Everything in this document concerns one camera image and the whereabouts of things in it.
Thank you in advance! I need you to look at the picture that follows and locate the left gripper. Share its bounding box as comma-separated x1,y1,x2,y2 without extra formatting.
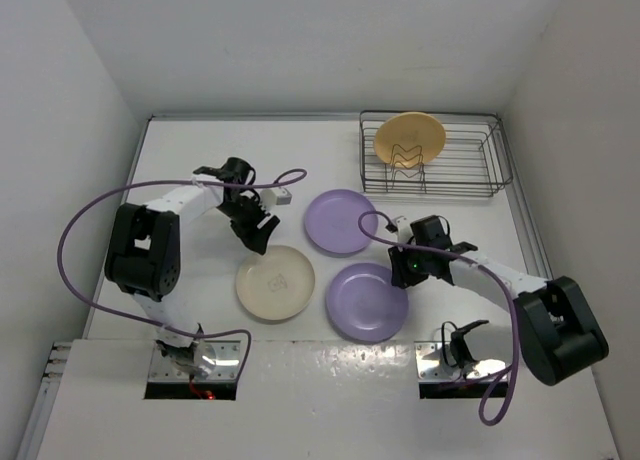
216,193,279,254

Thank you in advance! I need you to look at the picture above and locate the purple plate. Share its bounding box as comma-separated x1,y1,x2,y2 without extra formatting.
325,263,409,344
303,189,375,256

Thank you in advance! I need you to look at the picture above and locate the orange plate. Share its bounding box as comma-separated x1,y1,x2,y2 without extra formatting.
373,112,446,169

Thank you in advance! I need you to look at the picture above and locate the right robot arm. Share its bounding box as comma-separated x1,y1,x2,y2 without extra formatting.
386,215,609,386

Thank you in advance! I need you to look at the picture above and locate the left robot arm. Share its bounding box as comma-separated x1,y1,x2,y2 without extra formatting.
105,157,292,375

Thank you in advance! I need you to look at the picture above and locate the cream plate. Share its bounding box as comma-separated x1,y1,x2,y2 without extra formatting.
235,245,315,322

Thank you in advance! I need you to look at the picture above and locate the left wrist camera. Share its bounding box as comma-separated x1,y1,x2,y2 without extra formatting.
260,187,292,209

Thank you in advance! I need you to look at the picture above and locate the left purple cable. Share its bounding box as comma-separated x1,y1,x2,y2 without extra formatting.
56,167,308,381

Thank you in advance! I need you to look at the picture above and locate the purple cable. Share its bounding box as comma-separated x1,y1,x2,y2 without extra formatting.
56,167,308,381
357,210,522,426

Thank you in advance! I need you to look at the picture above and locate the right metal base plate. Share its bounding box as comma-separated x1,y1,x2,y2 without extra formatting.
414,341,507,383

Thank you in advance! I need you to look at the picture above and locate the metal base plate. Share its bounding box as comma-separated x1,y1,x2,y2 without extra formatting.
414,341,507,383
148,341,241,383

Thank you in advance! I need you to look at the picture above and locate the wire dish rack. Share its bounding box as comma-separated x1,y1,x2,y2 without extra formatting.
359,110,513,198

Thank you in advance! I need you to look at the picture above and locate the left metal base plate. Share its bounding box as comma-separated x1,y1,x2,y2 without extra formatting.
148,341,241,383

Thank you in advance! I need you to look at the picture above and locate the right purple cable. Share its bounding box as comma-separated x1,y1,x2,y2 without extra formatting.
357,210,522,426

